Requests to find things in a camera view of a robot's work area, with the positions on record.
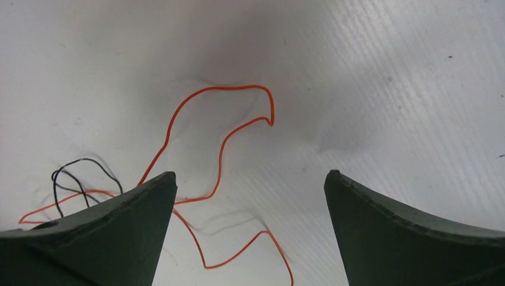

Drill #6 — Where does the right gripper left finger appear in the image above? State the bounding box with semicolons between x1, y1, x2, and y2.
1;172;177;285

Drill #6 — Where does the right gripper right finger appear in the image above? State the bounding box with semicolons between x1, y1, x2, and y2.
324;170;504;285

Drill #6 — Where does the black wire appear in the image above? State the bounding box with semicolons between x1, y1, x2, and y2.
51;158;124;218

